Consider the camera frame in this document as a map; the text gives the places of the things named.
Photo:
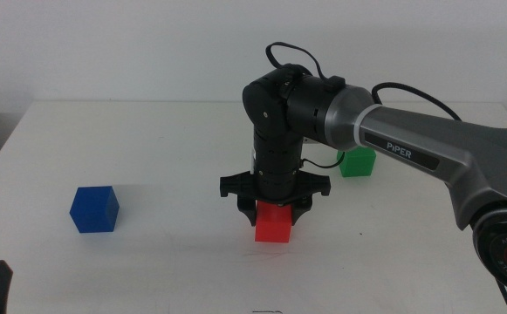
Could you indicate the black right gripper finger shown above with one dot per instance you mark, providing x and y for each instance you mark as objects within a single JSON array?
[
  {"x": 248, "y": 211},
  {"x": 299, "y": 211}
]

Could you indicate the red cube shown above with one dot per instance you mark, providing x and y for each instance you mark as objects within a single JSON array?
[{"x": 272, "y": 227}]

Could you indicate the green cube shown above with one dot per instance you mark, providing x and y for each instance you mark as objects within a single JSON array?
[{"x": 360, "y": 163}]

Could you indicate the blue cube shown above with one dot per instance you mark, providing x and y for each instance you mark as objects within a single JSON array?
[{"x": 93, "y": 209}]

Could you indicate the grey black right Piper arm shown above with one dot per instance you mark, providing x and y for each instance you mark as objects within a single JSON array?
[{"x": 410, "y": 131}]

